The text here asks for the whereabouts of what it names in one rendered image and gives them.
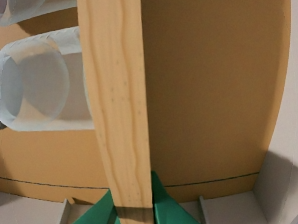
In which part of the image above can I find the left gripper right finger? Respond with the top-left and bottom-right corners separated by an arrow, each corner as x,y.
151,171 -> 200,224

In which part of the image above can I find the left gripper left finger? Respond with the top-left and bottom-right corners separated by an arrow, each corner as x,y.
73,188 -> 121,224

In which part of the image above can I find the clear bottle with grey cap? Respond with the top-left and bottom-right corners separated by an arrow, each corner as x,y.
0,26 -> 94,131

